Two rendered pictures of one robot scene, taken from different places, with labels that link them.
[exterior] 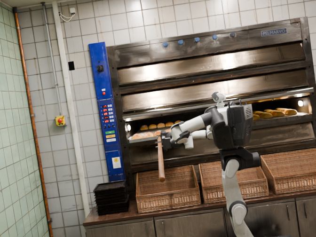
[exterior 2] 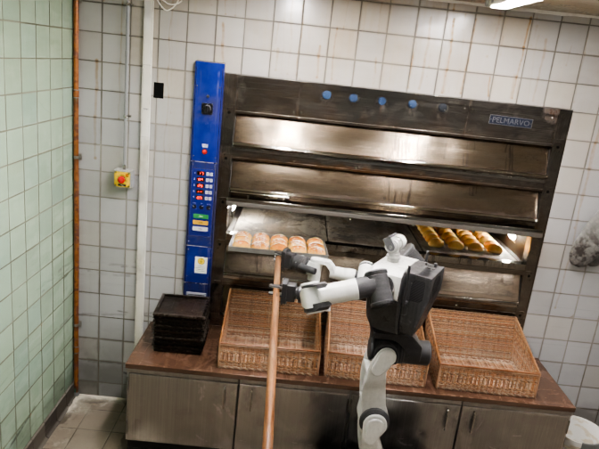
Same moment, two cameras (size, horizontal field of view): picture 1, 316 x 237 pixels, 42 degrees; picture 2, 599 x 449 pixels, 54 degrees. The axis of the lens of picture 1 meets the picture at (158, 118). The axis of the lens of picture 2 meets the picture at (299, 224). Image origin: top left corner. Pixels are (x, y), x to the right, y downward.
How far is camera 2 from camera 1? 97 cm
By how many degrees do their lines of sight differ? 13
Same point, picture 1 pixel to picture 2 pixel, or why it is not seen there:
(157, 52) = (309, 104)
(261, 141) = not seen: hidden behind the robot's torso
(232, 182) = (377, 381)
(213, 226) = (328, 412)
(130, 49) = (265, 87)
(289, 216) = (446, 425)
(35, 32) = (107, 15)
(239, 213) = (374, 429)
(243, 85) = (435, 194)
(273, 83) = (483, 204)
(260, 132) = not seen: hidden behind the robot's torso
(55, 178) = (98, 265)
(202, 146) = not seen: hidden behind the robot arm
